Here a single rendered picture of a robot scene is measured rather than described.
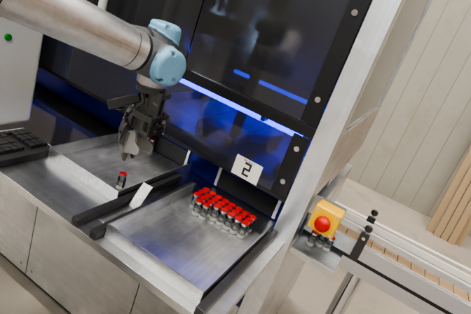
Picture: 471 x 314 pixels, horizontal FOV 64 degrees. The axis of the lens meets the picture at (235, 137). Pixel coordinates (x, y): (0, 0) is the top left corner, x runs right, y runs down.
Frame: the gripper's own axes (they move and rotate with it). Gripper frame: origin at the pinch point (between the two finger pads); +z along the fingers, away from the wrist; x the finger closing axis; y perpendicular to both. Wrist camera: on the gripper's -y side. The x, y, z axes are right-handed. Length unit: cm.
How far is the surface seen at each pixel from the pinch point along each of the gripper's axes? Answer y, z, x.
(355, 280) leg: 65, 19, 34
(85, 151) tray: -19.7, 10.4, 5.8
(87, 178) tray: -5.7, 8.9, -6.0
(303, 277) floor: 47, 101, 143
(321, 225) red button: 51, -1, 16
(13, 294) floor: -51, 99, 15
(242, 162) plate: 24.0, -4.5, 20.0
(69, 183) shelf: -7.7, 10.5, -9.9
